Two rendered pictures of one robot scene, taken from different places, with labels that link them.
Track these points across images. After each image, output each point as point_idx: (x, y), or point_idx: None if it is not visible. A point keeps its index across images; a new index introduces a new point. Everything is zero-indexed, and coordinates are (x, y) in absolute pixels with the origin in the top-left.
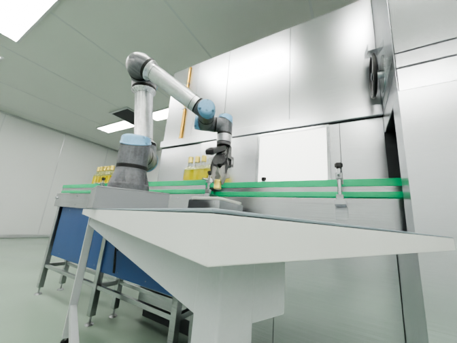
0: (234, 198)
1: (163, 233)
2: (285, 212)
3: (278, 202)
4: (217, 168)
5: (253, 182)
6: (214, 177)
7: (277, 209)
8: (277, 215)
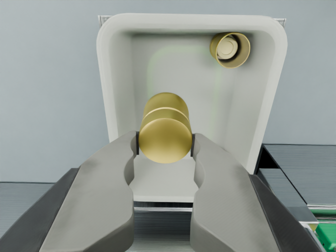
0: (176, 247)
1: None
2: (2, 205)
3: (3, 232)
4: (195, 232)
5: None
6: (200, 149)
7: (22, 211)
8: (33, 198)
